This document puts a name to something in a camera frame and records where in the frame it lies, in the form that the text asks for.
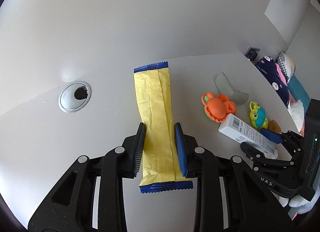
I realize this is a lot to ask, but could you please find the yellow blue snack wrapper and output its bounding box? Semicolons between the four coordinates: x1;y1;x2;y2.
133;61;193;194

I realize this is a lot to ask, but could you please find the white barcode carton box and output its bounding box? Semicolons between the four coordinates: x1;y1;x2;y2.
218;114;278;159

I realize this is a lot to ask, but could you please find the brown plush toy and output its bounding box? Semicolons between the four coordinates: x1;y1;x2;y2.
267;119;282;133

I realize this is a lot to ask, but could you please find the blue green frog toy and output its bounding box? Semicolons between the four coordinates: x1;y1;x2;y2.
249;101;268;130

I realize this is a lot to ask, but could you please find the white goose plush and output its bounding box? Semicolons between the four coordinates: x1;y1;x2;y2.
287;100;305;132

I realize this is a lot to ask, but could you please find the orange crab toy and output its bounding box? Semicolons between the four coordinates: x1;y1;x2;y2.
201;92;237;123

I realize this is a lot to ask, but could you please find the teal pillow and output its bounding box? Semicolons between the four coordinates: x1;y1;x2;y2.
287;75;311;113

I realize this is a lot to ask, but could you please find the pink blanket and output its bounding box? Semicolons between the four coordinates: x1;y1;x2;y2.
275;63;287;86

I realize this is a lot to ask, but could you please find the patchwork checkered pillow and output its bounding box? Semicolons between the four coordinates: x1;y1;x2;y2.
276;52;296;82

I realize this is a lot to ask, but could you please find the navy rabbit blanket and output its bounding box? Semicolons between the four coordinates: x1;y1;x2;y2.
255;56;290;107

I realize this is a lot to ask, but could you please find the grey desk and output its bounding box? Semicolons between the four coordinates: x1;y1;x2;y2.
1;53;295;231

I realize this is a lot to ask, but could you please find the silver desk cable grommet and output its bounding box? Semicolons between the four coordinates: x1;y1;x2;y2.
58;81;92;113

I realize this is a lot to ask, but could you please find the black wall socket panel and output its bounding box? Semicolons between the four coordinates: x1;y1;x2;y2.
245;47;260;61

